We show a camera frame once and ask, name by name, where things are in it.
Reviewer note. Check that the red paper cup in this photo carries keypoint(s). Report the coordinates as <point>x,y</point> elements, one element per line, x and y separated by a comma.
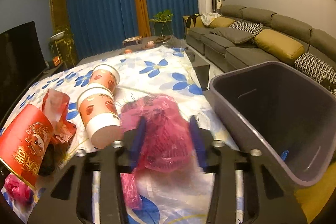
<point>24,143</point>

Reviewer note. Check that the black white patterned pillow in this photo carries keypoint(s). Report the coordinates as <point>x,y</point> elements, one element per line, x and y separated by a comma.
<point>313,67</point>

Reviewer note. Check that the grey sectional sofa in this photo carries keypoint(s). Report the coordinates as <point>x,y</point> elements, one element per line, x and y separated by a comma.
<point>229,56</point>

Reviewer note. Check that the strawberry print paper cup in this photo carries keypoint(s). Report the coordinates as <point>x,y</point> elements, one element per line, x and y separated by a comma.
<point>99,115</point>

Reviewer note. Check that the red crumpled plastic bag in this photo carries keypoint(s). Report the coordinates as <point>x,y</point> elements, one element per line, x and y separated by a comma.
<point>55,108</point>

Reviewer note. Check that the grey flat cushion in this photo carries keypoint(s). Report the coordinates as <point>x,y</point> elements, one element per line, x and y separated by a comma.
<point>233,35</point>

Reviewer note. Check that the small mustard cushion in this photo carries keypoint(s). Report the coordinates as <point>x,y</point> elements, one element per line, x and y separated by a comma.
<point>221,22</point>

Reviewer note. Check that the plant on stand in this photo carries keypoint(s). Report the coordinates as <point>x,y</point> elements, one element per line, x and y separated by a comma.
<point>62,45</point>

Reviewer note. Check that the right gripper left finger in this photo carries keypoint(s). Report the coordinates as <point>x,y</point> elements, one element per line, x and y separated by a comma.
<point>68,199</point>

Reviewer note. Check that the white cloth on sofa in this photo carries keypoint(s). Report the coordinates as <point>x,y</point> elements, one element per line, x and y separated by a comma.
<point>209,17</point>

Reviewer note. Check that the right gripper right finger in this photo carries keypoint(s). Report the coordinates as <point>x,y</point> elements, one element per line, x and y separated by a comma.
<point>265,197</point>

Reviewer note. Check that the far patterned pillow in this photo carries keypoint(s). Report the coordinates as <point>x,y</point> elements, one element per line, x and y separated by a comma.
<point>253,28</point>

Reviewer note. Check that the grey plastic trash bin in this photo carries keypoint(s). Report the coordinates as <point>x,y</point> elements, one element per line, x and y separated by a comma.
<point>283,113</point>

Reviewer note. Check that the dark coffee table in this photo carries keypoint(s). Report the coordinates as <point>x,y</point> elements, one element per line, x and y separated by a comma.
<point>180,47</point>

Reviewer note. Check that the large mustard cushion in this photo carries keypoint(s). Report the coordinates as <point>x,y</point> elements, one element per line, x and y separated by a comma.
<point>279,45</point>

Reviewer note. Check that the black television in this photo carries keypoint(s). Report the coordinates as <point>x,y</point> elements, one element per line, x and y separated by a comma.
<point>21,62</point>

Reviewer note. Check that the small pink bag piece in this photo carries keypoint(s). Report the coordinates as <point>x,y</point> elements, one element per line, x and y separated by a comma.
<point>18,190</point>

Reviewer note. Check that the pink plastic bag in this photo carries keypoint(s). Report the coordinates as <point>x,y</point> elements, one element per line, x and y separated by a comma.
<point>167,145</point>

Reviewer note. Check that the potted green plant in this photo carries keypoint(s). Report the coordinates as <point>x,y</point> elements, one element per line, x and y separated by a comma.
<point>162,23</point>

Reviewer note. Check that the black plastic bag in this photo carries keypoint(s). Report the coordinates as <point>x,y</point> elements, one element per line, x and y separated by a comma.
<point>48,162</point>

